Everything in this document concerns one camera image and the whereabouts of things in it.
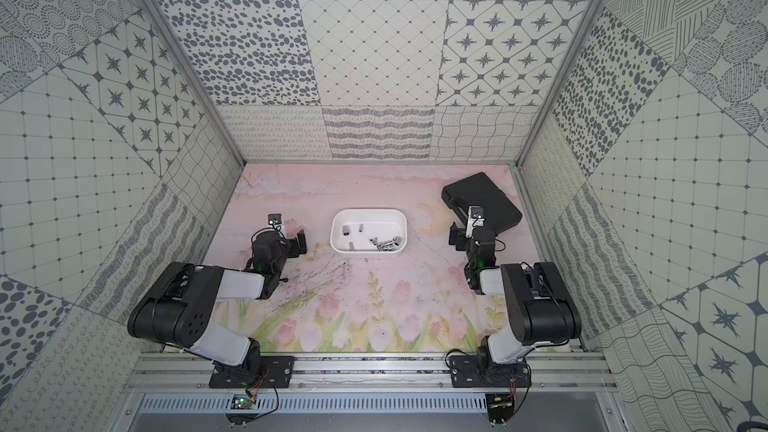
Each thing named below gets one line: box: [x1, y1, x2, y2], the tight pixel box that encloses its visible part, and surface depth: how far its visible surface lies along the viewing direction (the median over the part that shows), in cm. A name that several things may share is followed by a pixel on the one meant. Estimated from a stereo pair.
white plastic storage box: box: [330, 208, 408, 255], surface depth 100 cm
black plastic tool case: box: [441, 172, 523, 233], surface depth 107 cm
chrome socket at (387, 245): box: [369, 236, 403, 251], surface depth 100 cm
